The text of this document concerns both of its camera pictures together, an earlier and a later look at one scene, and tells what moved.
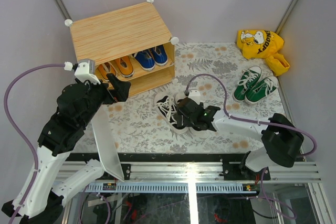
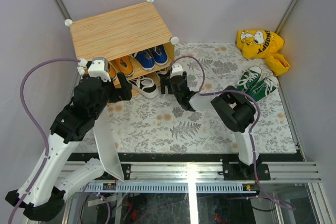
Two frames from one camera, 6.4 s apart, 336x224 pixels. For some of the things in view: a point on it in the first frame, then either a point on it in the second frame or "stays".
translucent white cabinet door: [106, 140] stays
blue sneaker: [159, 55] stays
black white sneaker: [175, 127] → [164, 73]
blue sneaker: [145, 59] stays
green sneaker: [248, 78] stays
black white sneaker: [166, 106] → [146, 86]
